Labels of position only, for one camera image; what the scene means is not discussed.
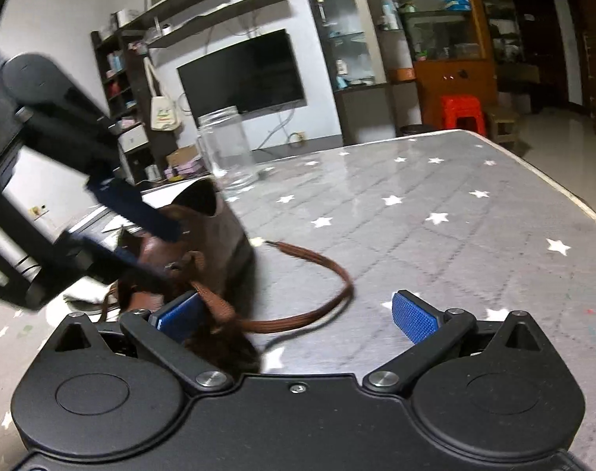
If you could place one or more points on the small white box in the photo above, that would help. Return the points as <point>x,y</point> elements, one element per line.
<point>132,138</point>

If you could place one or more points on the clear glass jar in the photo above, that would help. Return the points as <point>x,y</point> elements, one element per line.
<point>229,152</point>

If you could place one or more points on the black round bin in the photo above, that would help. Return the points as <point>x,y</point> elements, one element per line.
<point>416,130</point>

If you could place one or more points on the dark wooden wall shelf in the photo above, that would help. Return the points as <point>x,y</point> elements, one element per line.
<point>131,73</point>

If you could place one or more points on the white security camera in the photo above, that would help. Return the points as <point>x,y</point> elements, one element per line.
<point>167,29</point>

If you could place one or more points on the glass display cabinet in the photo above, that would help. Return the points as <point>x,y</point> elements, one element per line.
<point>347,59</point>

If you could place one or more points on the red plastic stool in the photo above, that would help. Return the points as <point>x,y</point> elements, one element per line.
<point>462,113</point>

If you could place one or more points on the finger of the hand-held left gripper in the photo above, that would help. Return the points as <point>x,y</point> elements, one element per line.
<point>136,208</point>
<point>121,260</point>

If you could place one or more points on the brown cardboard box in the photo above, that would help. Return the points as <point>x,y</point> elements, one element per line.
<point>182,156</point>

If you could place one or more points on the small wooden stool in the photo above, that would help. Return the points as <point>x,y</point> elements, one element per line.
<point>503,120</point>

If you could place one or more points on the brown shoelace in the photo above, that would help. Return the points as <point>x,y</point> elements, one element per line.
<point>322,262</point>

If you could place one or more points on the cream tote bag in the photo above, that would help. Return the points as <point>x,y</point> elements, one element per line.
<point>164,113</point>

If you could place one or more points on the white wall socket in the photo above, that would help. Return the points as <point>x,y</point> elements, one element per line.
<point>39,211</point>

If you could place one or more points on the brown leather shoe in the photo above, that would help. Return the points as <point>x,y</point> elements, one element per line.
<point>219,240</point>

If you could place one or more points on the black flat television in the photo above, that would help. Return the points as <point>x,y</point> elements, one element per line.
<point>244,73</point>

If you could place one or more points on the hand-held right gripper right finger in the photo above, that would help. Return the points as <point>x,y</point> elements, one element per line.
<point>416,314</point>

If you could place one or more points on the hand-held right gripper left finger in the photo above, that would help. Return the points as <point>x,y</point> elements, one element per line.
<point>178,314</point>

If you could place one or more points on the orange wooden cabinet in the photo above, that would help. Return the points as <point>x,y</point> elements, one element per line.
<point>445,39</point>

